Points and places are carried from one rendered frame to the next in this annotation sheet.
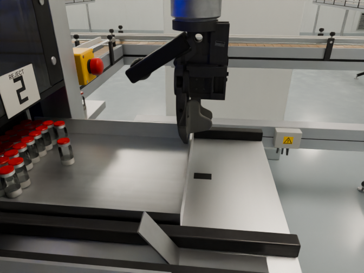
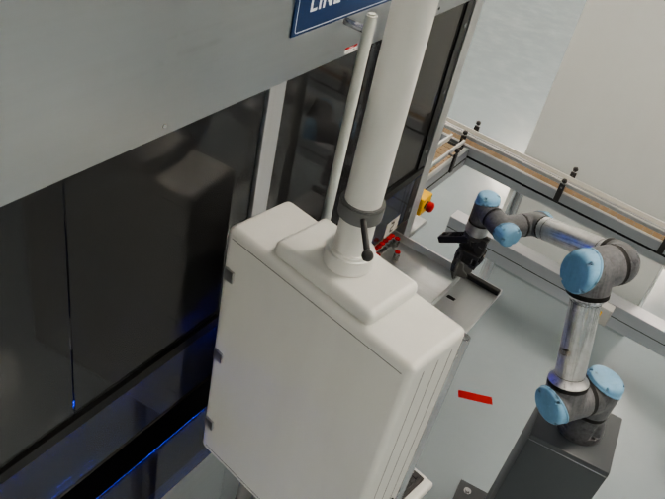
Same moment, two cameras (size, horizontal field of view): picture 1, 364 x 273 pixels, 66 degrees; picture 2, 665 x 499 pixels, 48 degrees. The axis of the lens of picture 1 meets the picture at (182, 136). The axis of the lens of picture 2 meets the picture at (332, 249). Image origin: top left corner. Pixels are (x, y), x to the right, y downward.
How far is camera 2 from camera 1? 2.10 m
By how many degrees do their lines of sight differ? 20
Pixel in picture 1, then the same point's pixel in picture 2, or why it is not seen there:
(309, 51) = (644, 238)
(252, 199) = (463, 316)
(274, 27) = not seen: outside the picture
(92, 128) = (412, 245)
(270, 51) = (607, 220)
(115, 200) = not seen: hidden behind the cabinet
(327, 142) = (640, 336)
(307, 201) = not seen: hidden behind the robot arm
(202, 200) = (442, 306)
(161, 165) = (435, 283)
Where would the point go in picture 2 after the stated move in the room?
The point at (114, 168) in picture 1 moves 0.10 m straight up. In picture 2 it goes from (414, 274) to (421, 252)
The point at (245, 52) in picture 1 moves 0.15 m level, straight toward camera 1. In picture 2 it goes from (582, 208) to (566, 221)
